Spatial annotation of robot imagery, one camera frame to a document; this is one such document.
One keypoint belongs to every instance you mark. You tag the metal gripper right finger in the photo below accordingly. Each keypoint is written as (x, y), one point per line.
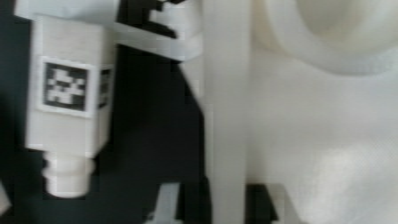
(269, 205)

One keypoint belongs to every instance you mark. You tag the paper sheet with tags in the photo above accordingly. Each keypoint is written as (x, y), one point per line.
(90, 10)

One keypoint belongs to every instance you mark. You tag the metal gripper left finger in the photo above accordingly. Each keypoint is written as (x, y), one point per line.
(182, 206)

